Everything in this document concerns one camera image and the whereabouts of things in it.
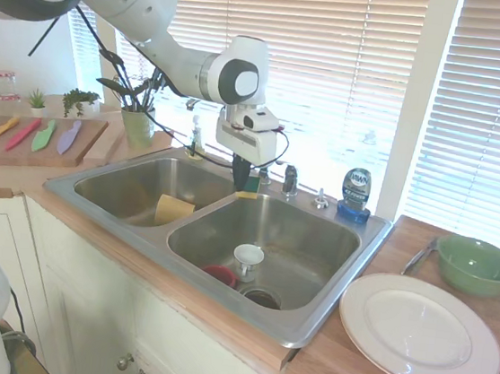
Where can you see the white dinner plate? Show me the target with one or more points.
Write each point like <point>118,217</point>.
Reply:
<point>418,335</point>

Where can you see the metal tongs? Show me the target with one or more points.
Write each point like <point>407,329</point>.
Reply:
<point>418,258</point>

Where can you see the white kitchen cabinet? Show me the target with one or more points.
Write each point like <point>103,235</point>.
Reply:
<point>96,305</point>

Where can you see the red bowl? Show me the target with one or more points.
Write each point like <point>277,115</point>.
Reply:
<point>221,275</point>

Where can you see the yellow plastic cup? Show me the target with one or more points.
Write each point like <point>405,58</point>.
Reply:
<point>173,209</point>

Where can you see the small succulent in white pot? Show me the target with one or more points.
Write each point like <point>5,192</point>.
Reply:
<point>37,102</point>

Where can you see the green glass bowl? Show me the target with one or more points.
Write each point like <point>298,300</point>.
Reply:
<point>478,267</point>

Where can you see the clear soap dispenser bottle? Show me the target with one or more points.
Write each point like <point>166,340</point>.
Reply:
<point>197,138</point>

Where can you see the glass jar with red lid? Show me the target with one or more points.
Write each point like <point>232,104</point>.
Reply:
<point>5,86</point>

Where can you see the white ceramic cup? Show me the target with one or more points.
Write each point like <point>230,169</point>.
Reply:
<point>248,256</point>

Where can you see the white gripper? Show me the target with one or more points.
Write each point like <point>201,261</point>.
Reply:
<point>246,140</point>

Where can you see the wide white window blind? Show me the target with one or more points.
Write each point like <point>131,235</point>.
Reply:
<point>335,70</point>

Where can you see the green plastic knife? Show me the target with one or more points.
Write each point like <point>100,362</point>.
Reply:
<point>43,136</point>

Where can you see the purple plastic knife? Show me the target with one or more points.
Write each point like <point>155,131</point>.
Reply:
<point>69,136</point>

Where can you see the trailing green potted plant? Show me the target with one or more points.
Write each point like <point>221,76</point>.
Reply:
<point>78,99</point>

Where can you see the red plastic knife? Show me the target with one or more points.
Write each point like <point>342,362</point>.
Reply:
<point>23,134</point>

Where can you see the leafy plant in green pot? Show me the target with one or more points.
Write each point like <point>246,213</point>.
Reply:
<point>137,126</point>

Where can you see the small chrome sink fitting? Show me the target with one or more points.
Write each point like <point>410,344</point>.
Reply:
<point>319,200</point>

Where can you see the narrow white window blind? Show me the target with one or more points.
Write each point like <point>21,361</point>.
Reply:
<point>82,55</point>

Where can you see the small clear glass ornament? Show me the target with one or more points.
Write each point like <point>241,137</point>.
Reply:
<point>370,138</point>

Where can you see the cream and brown mug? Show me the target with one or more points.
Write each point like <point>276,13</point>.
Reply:
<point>260,297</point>

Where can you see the yellow and green sponge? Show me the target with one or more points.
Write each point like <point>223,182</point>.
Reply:
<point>250,188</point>

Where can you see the wooden cutting board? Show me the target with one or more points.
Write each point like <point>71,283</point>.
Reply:
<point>83,145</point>

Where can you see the blue Dawn dish soap bottle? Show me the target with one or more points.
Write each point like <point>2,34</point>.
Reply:
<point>356,187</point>

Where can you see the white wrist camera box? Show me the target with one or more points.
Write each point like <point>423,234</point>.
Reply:
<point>262,120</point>

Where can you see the stainless steel double sink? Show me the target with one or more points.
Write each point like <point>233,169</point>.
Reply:
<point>327,259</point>

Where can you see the chrome faucet spout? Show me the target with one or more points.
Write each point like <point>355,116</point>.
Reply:
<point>191,104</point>

